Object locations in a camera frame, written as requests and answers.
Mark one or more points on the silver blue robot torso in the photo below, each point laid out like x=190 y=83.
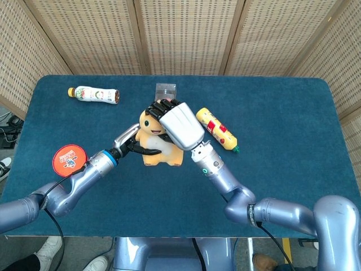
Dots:
x=169 y=254

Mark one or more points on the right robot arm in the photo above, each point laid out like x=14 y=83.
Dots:
x=239 y=197

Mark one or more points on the white bottle yellow cap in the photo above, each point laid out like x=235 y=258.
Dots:
x=93 y=95

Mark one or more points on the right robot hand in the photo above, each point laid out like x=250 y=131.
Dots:
x=182 y=124

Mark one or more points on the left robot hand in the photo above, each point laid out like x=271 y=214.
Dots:
x=127 y=135

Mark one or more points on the blue felt table mat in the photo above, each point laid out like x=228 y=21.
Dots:
x=141 y=197

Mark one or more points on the yellow plush toy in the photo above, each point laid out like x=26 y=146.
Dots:
x=149 y=125

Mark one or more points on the yellow bottle green cap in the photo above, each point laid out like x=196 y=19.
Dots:
x=218 y=130

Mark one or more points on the brown shoe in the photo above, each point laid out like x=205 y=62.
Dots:
x=263 y=261

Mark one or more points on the orange instant noodle cup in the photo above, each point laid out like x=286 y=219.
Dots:
x=67 y=159

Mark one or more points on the clear box red contents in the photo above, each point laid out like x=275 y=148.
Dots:
x=166 y=90

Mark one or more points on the yellow floor tape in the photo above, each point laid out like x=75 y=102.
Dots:
x=286 y=245

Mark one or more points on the black trouser leg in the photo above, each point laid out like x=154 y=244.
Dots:
x=21 y=264

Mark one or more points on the black white sneaker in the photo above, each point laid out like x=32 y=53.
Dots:
x=4 y=169

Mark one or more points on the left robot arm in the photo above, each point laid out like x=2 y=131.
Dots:
x=84 y=175

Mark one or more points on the white shoe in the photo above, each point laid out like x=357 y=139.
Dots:
x=49 y=249
x=97 y=264

